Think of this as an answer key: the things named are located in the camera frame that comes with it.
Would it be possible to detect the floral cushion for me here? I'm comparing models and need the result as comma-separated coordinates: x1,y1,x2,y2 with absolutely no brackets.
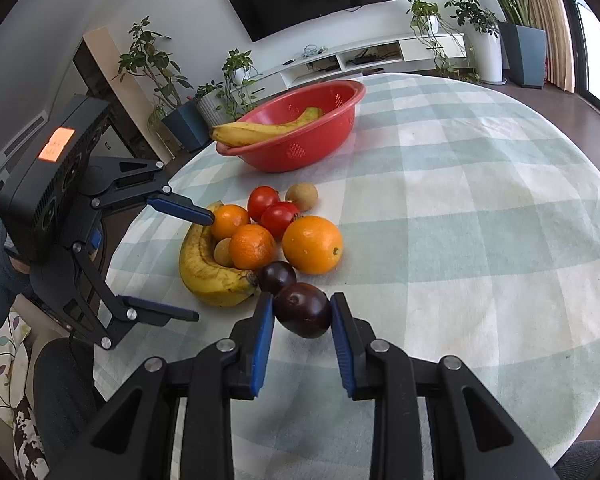
0,310,48,480

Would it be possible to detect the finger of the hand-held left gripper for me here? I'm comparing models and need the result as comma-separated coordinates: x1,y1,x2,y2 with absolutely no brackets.
86,158,217,227
70,244,201,351

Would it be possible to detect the plant in tall white pot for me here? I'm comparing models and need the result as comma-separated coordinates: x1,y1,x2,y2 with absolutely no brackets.
445,0,506,85

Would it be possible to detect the dark purple plum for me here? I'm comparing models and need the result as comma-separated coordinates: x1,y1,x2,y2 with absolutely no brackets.
258,261,298,295
273,282,332,339

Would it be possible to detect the tall plant in blue pot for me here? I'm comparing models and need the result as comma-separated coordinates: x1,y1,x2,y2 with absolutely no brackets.
112,16,211,153

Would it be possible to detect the wooden display cabinet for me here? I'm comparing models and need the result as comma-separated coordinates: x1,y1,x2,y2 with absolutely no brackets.
72,26,166,161

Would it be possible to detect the brown kiwi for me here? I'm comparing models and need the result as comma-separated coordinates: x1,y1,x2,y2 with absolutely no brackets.
285,182,319,212

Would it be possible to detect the green white checked tablecloth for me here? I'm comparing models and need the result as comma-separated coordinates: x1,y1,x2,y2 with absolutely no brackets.
92,72,600,480

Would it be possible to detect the window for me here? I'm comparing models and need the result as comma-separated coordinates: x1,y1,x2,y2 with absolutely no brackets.
565,0,600,116

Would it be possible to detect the red tomato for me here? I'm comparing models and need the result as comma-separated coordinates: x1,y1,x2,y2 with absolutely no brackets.
260,201,301,241
247,186,281,222

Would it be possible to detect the large orange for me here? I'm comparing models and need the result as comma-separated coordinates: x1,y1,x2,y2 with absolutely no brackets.
281,215,343,276

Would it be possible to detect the trailing plant in white pot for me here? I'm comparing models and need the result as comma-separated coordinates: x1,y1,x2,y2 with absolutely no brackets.
406,0,481,83
221,49,263,116

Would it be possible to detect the red plastic basket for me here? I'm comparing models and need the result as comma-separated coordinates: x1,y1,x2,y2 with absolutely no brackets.
215,80,367,173

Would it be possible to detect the white television cabinet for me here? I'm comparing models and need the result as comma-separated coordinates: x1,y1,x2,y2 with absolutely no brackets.
252,32,468,91

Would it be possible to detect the banana with green end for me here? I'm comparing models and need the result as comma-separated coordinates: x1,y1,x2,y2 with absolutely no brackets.
209,106,325,148

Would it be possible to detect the plant in white ribbed pot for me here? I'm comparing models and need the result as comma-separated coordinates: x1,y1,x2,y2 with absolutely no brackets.
195,80,236,128

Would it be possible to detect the beige curtain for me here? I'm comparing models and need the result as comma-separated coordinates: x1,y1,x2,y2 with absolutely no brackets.
527,0,581,93

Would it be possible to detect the yellow spotted banana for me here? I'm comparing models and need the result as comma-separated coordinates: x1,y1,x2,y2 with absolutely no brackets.
178,201,261,308

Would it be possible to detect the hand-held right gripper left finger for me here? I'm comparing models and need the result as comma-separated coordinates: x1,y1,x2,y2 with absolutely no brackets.
45,292,276,480

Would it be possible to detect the large plant in dark pot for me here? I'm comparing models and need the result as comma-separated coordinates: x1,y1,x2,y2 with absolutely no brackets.
452,0,548,88

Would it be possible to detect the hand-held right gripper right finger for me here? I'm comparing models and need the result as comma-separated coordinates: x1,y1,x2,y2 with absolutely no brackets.
330,292,563,480

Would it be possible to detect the grey chair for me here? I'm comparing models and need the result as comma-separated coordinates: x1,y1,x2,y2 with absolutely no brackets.
555,440,600,480

